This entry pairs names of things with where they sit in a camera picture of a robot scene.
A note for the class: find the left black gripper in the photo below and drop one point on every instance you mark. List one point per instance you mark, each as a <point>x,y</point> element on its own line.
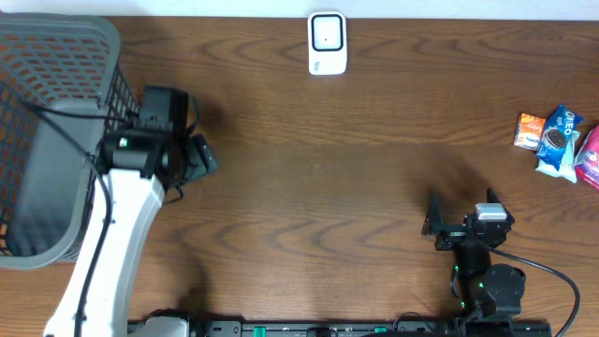
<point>202,156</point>

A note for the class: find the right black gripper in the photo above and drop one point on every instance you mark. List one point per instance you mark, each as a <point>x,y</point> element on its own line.
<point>434,216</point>

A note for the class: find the orange Kleenex tissue pack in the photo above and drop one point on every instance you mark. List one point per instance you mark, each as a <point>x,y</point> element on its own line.
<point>529,131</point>

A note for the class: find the teal wet wipes pack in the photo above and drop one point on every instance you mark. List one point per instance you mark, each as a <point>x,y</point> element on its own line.
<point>567,166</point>

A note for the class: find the blue snack wrapper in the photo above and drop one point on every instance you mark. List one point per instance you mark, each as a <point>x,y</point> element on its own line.
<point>557,132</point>

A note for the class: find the purple Carefree pad pack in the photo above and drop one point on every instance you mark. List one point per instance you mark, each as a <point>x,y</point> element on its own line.
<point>586,161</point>

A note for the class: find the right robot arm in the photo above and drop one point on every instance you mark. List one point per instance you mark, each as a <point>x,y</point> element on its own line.
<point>490,294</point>

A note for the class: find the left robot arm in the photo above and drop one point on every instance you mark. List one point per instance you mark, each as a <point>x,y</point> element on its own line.
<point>135,170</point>

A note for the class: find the grey plastic mesh basket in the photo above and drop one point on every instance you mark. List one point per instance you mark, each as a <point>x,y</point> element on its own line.
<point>69,66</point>

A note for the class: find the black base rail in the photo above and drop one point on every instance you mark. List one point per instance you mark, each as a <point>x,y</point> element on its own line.
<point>176,326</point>

